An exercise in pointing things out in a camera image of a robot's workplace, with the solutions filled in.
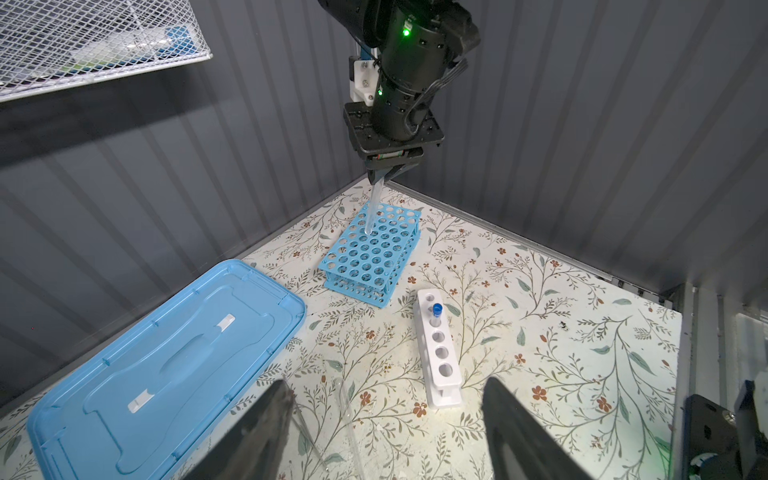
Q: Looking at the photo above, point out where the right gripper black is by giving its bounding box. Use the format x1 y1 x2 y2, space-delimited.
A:
343 93 445 185

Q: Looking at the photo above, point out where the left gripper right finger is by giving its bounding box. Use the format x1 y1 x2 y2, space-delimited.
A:
481 377 590 480

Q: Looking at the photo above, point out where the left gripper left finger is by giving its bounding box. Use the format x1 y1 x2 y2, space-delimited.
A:
186 380 295 480

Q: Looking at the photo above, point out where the long blue-capped test tube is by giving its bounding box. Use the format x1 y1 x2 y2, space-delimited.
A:
364 179 385 236

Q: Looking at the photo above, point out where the white test tube rack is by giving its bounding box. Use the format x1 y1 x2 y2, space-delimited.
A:
413 289 463 409

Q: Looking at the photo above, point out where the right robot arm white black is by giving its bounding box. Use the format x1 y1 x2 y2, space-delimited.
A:
320 1 481 185

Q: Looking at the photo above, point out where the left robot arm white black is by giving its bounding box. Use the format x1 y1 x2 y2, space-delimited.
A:
186 378 767 479

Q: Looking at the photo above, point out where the blue test tube rack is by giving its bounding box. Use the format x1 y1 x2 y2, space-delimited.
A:
318 204 421 308

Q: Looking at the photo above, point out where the clear glass stirring rod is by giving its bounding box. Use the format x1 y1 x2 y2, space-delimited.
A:
333 378 366 480

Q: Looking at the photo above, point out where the blue plastic bin lid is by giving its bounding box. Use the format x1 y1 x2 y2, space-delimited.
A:
27 260 306 479

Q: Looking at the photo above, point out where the white wire wall basket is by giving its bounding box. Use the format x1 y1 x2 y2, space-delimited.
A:
1 1 212 102

